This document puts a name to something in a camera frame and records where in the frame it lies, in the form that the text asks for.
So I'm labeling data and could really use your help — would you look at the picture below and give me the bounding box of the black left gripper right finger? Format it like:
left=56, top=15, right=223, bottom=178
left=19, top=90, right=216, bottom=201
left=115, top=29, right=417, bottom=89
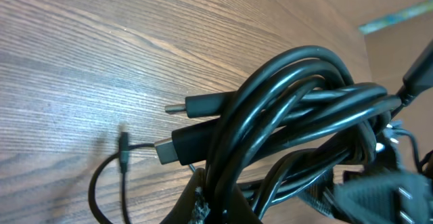
left=227, top=186, right=263, bottom=224

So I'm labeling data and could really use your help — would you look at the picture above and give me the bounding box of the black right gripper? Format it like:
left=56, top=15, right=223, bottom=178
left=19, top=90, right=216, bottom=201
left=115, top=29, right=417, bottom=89
left=300, top=139, right=432, bottom=223

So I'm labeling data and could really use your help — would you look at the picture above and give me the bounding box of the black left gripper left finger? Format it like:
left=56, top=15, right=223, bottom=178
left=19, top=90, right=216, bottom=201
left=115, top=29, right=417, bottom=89
left=161, top=168, right=210, bottom=224

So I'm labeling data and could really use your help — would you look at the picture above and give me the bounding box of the thin black USB cable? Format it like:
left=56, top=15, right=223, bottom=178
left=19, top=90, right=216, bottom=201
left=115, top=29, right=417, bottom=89
left=87, top=131, right=156, bottom=224

